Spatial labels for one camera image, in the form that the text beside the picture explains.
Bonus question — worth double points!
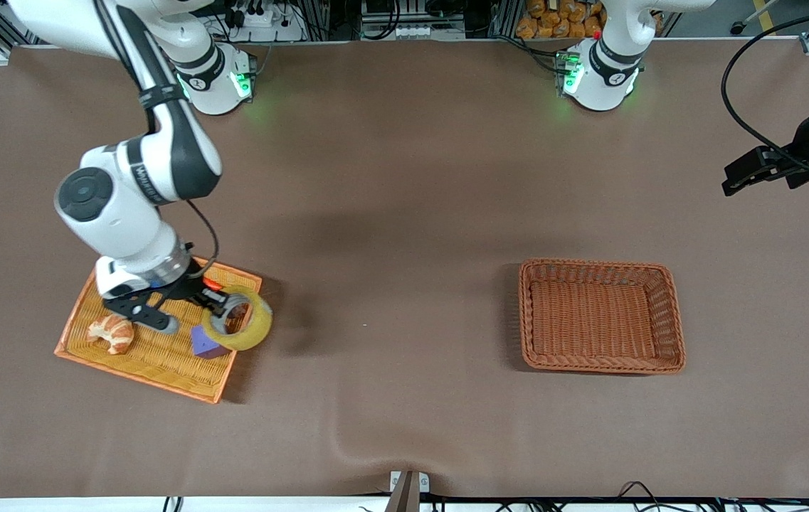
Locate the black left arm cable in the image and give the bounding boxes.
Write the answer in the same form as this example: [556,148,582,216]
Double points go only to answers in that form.
[721,3,809,173]

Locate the brown wicker basket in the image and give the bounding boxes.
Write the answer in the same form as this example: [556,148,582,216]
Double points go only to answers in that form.
[518,259,686,375]

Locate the brown table cover cloth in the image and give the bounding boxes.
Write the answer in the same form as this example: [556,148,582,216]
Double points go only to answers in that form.
[0,37,809,499]

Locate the yellow transparent tape roll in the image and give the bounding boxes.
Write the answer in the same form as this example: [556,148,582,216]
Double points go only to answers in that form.
[201,284,274,352]

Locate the purple foam cube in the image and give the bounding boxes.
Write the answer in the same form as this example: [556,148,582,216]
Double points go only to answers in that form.
[191,326,231,360]

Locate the metal table clamp bracket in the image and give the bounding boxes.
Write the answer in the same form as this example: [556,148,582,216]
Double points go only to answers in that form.
[389,469,431,512]

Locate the toy croissant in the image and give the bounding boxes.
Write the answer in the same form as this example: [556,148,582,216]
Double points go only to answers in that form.
[87,314,136,356]

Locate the pile of toy breads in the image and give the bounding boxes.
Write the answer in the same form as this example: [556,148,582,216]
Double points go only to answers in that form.
[516,0,606,41]

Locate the black cables along table edge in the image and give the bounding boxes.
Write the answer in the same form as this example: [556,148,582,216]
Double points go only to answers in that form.
[433,481,809,512]

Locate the yellow woven tray orange rim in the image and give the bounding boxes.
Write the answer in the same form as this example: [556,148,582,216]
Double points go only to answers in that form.
[54,257,263,405]

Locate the long white power strip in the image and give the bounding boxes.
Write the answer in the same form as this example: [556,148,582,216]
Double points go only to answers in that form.
[361,21,466,41]

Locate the white power strip with plugs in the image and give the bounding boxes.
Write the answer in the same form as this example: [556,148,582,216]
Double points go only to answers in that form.
[221,0,307,43]

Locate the black cable at arm base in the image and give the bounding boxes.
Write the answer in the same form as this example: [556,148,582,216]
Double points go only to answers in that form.
[500,34,566,73]

